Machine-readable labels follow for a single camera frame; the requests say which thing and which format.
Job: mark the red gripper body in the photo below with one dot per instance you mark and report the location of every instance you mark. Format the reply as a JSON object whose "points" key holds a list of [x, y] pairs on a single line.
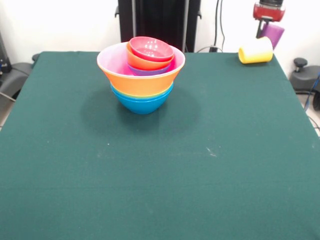
{"points": [[268, 13]]}

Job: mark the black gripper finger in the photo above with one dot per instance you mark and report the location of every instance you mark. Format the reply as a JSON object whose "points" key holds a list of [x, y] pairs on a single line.
{"points": [[260, 30]]}

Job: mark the purple cup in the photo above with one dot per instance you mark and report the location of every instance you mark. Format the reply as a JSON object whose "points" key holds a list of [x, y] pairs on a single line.
{"points": [[275, 33]]}

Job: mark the yellow cup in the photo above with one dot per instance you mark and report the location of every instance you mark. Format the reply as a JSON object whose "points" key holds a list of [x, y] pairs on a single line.
{"points": [[257, 52]]}

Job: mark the small crimson bowl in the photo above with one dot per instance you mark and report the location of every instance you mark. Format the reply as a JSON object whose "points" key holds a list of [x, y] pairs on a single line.
{"points": [[152, 48]]}

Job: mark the small dark blue bowl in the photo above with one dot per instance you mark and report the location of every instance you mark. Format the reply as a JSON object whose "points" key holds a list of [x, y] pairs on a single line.
{"points": [[147, 72]]}

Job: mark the small red-orange bowl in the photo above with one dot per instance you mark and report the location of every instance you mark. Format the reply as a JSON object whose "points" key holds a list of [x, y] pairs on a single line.
{"points": [[140, 63]]}

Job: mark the large orange bowl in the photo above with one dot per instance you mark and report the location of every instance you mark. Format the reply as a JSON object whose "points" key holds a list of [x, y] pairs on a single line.
{"points": [[140, 85]]}

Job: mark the large pink bowl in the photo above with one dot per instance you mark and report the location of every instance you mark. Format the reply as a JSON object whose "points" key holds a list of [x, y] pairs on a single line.
{"points": [[112, 62]]}

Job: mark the grey base with black knob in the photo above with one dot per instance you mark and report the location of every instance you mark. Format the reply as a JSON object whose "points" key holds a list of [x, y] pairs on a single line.
{"points": [[15, 72], [303, 77]]}

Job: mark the dark green table cloth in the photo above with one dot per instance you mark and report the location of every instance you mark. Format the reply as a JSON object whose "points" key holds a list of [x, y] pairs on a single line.
{"points": [[160, 187]]}

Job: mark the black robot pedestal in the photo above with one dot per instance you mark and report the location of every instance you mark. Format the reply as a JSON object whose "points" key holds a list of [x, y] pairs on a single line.
{"points": [[160, 20]]}

